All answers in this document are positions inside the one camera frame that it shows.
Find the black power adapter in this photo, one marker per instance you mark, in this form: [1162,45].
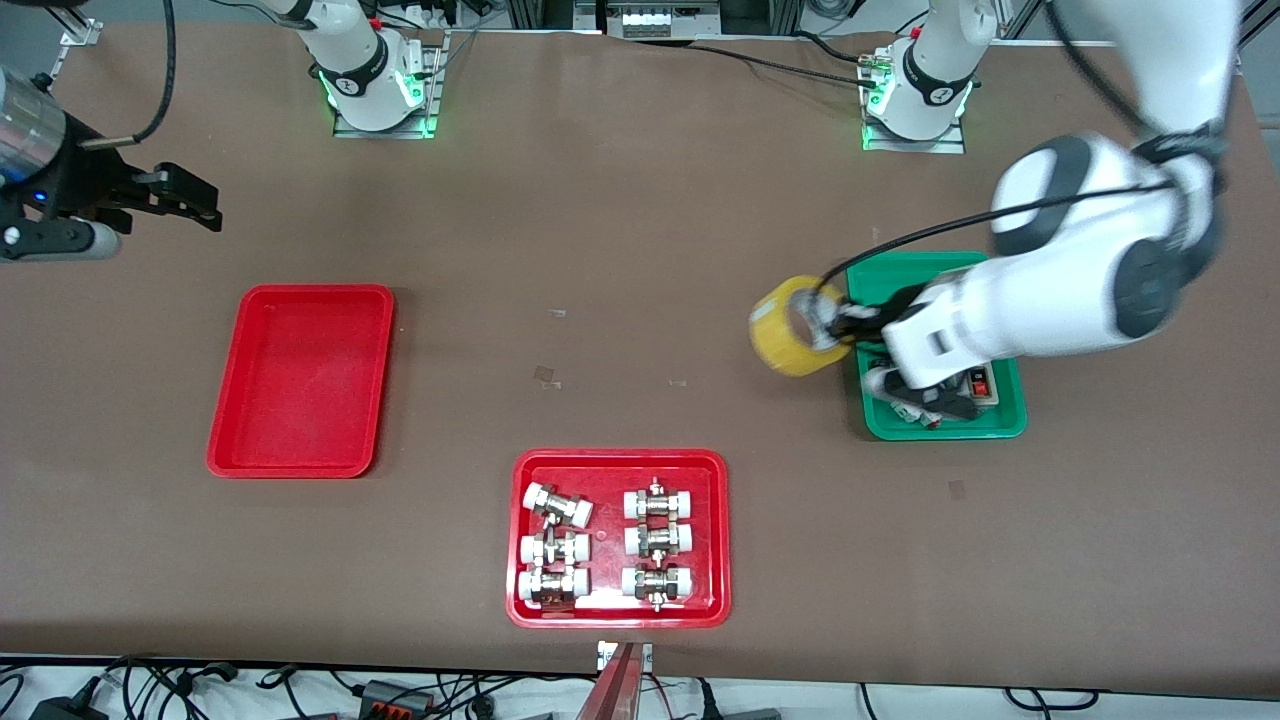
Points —
[65,708]

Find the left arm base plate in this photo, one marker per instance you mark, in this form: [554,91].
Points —
[915,146]

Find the grey push button switch box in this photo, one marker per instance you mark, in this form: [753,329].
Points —
[987,392]

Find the white circuit breaker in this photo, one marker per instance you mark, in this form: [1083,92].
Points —
[906,411]

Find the empty red plastic tray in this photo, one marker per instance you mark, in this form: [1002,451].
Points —
[300,400]

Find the black orange connector block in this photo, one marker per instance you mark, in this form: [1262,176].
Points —
[395,697]

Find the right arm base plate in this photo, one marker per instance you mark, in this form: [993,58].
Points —
[385,132]

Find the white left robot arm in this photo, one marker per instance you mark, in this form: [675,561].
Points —
[1080,300]

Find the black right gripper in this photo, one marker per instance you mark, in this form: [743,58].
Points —
[88,182]

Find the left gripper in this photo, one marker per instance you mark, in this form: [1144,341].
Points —
[868,322]

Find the grey terminal block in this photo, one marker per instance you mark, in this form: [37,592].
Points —
[650,20]

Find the red tray with fittings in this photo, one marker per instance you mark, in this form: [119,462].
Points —
[608,470]

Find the yellow tape roll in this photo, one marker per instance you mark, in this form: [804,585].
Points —
[785,350]

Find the white metal pipe fitting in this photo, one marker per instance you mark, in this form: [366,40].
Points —
[657,582]
[658,540]
[552,584]
[658,503]
[557,505]
[555,548]

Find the green plastic tray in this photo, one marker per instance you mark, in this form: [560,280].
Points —
[900,270]

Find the silver bracket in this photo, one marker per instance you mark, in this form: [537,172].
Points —
[646,655]

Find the red aluminium profile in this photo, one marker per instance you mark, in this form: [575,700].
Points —
[615,690]

